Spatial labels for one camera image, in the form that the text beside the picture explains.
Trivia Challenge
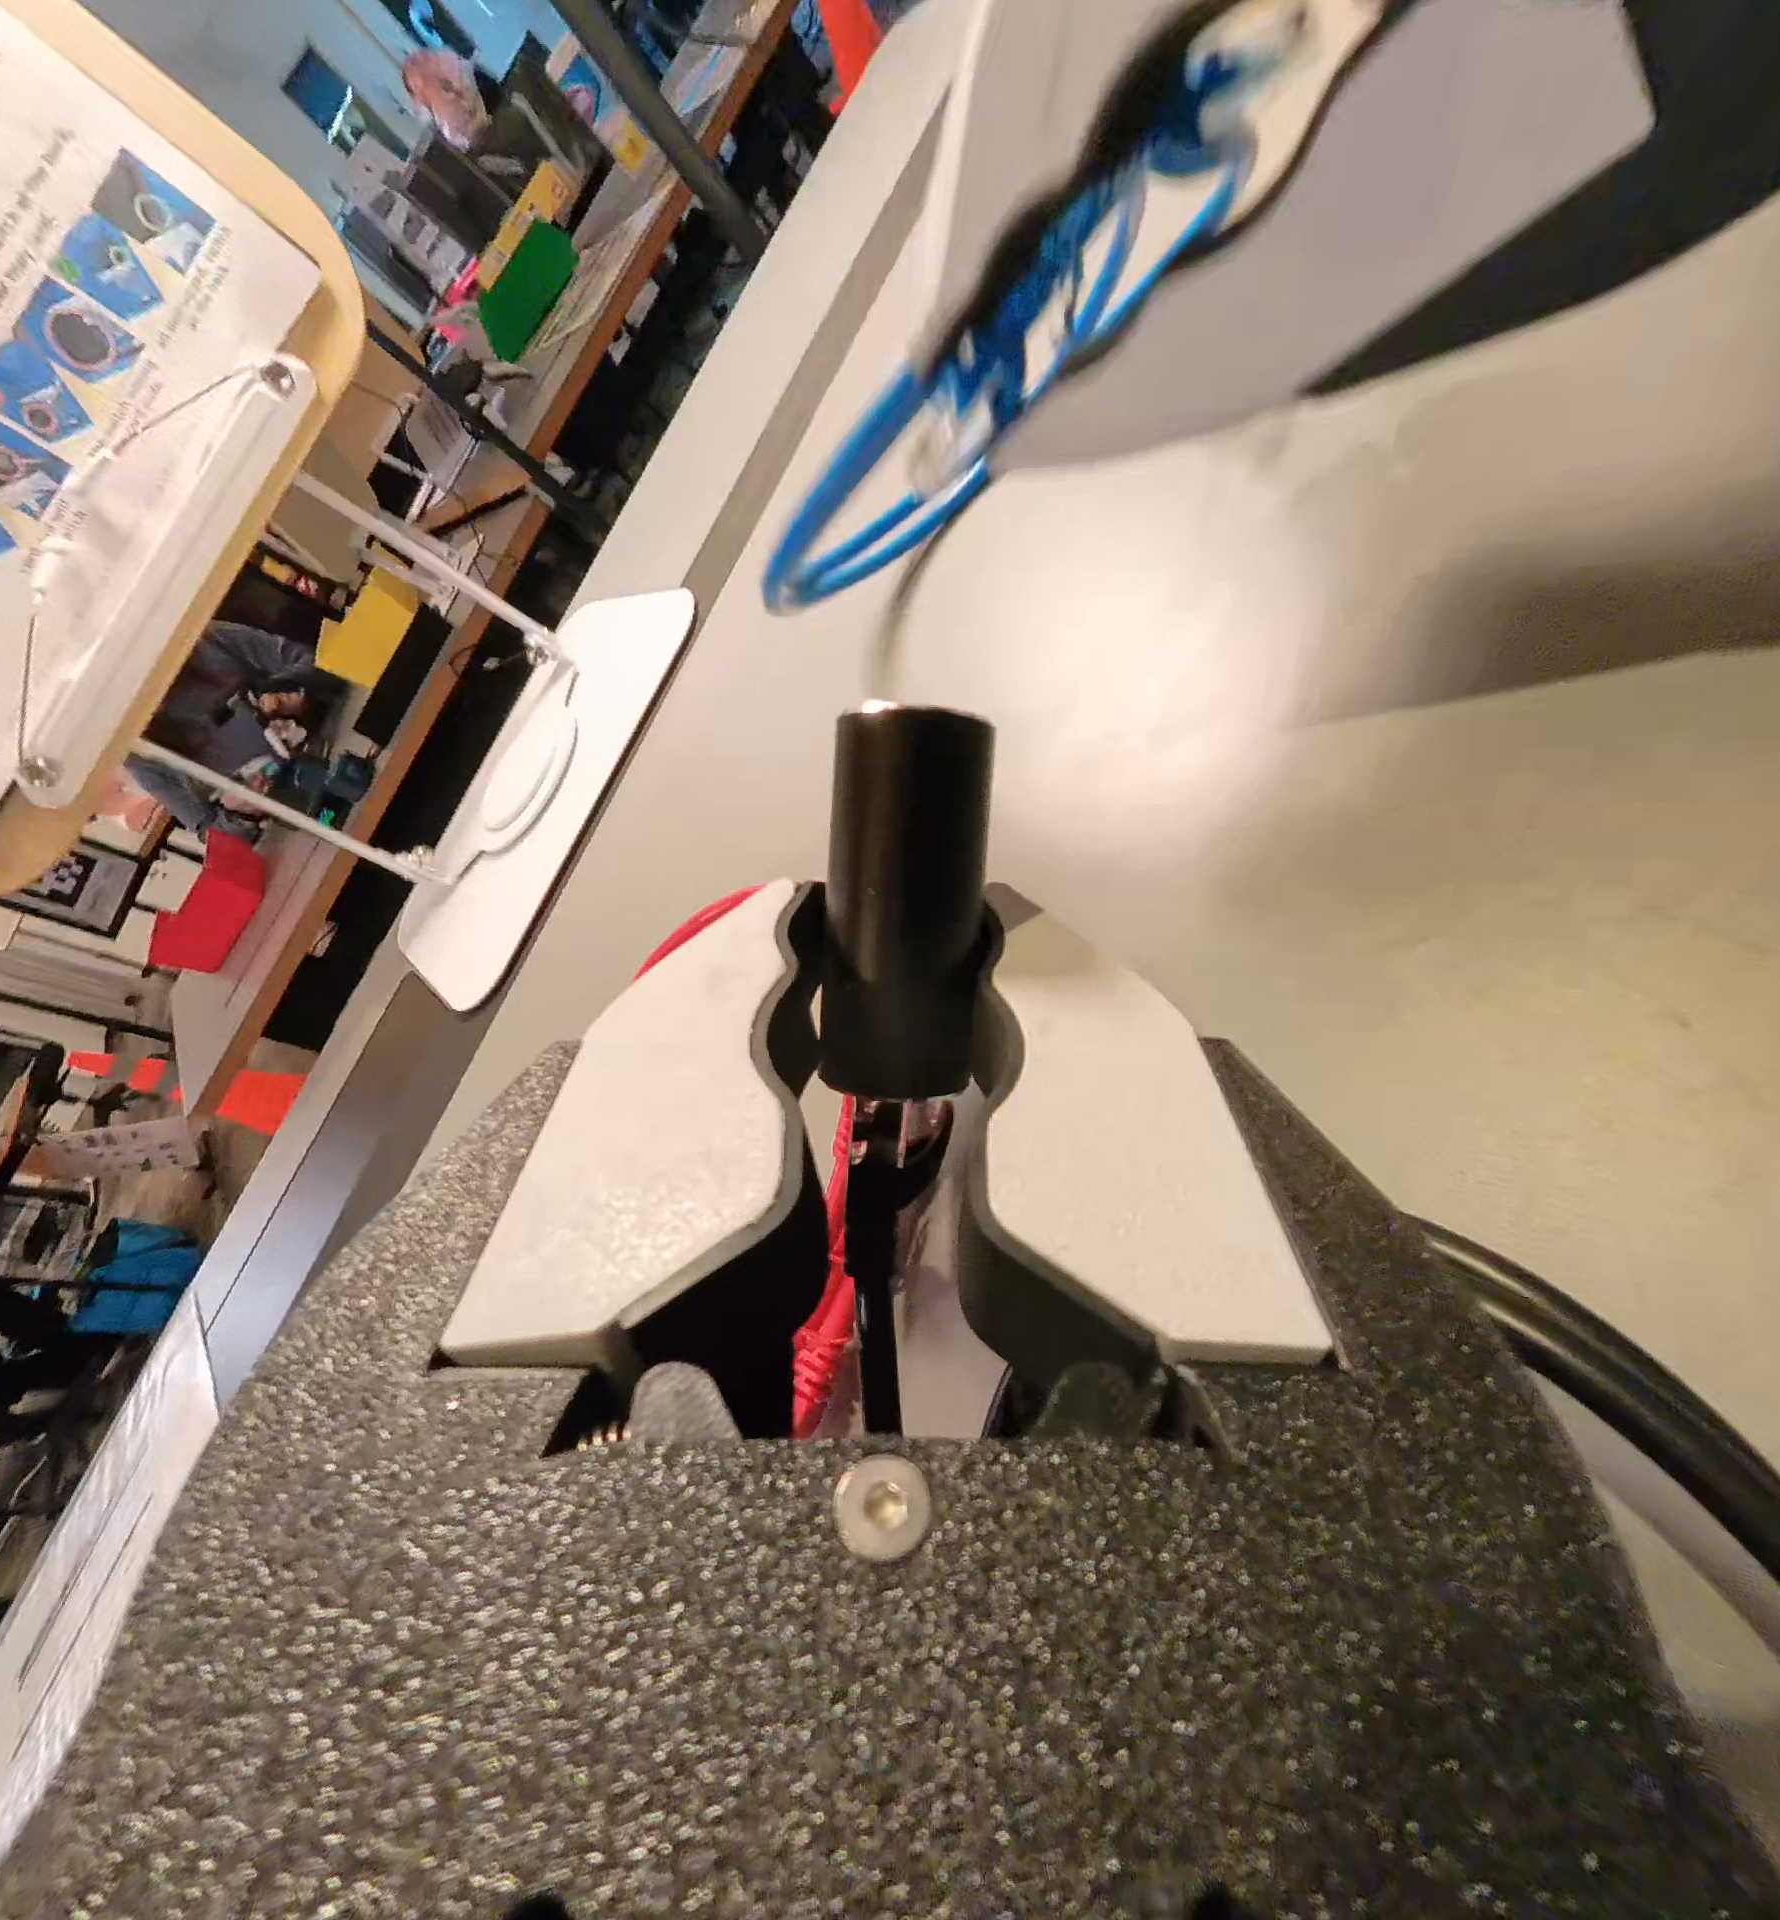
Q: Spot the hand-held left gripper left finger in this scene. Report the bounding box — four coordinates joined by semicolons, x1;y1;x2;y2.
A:
438;879;834;1374

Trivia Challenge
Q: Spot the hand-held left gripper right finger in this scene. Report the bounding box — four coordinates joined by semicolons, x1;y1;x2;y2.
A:
960;882;1342;1369

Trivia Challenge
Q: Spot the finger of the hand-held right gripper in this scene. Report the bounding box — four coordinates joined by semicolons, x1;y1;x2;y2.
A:
911;0;1227;366
975;0;1658;471

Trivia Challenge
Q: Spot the red ethernet cable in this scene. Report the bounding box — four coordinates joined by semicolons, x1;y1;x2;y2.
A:
649;888;873;1439

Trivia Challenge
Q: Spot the blue ethernet cable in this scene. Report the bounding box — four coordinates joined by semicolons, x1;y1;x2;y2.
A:
762;18;1281;617

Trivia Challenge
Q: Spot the black ethernet port adapter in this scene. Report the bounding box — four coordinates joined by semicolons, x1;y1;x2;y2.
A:
823;705;999;1095

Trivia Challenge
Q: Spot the black ethernet cable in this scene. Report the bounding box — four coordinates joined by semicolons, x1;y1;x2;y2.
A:
839;1094;1780;1715

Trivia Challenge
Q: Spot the red storage bin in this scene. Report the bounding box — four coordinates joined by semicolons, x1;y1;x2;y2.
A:
148;830;270;980

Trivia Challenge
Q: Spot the blue bag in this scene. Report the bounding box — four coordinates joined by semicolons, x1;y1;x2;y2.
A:
80;1216;204;1335

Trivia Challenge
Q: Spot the green storage bin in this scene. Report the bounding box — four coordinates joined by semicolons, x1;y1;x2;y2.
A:
476;222;581;362

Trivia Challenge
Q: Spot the yellow storage bin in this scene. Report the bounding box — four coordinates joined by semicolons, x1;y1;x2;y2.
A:
319;577;422;724

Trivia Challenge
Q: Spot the clipboard with instruction sheet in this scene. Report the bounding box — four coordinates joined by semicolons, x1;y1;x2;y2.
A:
0;0;325;843

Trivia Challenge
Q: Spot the white lamp base plate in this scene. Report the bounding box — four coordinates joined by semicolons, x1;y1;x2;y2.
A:
0;0;701;1016

